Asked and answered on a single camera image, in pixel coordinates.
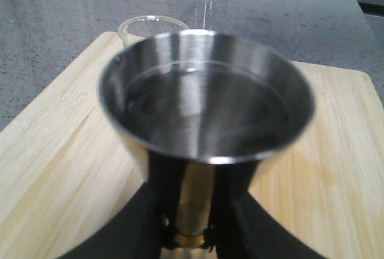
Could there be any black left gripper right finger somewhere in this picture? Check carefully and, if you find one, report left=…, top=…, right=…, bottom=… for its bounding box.
left=209, top=162, right=322, bottom=258

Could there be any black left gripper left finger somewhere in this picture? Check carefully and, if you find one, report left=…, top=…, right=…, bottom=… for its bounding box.
left=64, top=152, right=183, bottom=258

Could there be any wooden cutting board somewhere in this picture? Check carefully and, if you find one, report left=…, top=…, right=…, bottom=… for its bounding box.
left=1, top=32, right=383, bottom=258

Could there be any small glass beaker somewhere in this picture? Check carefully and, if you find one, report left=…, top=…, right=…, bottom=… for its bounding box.
left=118, top=15, right=189, bottom=47

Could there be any steel double jigger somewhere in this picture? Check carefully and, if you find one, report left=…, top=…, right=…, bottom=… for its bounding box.
left=99, top=29, right=315, bottom=258

